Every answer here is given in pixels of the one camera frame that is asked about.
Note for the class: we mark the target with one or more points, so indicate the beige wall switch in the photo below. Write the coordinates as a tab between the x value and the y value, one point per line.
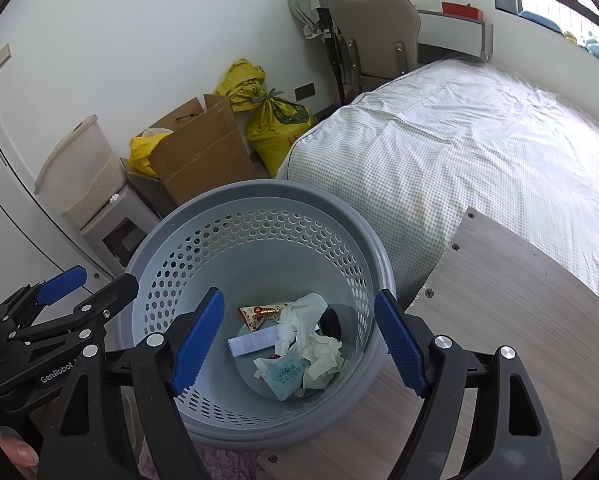
2	57

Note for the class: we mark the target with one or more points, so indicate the beige storage bin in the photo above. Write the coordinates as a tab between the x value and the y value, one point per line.
79	170

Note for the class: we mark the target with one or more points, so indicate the brown cardboard box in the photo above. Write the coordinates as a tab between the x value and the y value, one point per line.
199	155

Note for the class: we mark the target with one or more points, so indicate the beige paper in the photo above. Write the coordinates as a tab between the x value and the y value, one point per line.
322	360

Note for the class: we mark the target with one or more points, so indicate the blue-grey perforated plastic basket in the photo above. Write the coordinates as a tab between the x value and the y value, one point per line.
259	240

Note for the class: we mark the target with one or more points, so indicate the row of plush toys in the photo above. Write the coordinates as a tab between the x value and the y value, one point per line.
592	45

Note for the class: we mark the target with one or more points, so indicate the tied yellow sack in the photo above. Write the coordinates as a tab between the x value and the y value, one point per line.
279	130

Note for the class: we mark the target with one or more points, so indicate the white closet door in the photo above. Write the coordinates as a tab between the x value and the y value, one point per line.
9	220

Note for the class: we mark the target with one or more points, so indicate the crumpled yellow bag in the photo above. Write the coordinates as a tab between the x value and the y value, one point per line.
239	82

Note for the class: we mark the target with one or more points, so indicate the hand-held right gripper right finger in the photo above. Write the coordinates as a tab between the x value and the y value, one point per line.
399	345

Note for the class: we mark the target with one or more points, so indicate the white plastic cabinet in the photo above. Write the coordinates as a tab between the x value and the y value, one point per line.
114	220

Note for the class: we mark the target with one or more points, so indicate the light blue wipes packet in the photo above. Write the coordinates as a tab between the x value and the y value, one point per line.
284	375

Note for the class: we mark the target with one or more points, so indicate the pale purple carton box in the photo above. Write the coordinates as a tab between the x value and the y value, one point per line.
252	345

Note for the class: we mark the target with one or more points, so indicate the white cloth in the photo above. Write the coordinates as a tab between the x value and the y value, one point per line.
299	315

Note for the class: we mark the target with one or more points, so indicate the bed with checked sheet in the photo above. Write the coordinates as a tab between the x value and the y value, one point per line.
454	135

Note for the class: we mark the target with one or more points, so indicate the yellow plastic bag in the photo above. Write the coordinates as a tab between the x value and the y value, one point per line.
142	155

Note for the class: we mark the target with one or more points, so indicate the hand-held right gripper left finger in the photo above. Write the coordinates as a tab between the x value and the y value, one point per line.
199	345

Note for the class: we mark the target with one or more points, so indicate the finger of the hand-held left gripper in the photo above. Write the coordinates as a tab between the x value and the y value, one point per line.
109	300
62	282

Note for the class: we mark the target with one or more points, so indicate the beige padded chair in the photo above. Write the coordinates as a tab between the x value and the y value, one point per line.
374	30

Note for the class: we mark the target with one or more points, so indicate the blue cushion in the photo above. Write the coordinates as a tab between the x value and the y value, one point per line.
539	20

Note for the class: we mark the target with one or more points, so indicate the dark wall socket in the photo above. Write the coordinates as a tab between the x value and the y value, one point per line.
305	91

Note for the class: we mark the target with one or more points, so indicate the person's left hand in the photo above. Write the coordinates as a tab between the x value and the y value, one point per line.
17	450

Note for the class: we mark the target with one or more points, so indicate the red box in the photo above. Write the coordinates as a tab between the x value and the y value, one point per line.
462	11

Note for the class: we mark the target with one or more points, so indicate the long red-white snack wrapper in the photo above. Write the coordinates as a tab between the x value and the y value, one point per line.
259	312

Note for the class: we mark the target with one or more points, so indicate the white wall desk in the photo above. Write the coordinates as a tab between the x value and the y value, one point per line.
454	30

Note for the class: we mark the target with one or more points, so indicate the purple fuzzy cloth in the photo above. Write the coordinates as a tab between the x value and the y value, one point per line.
219	465

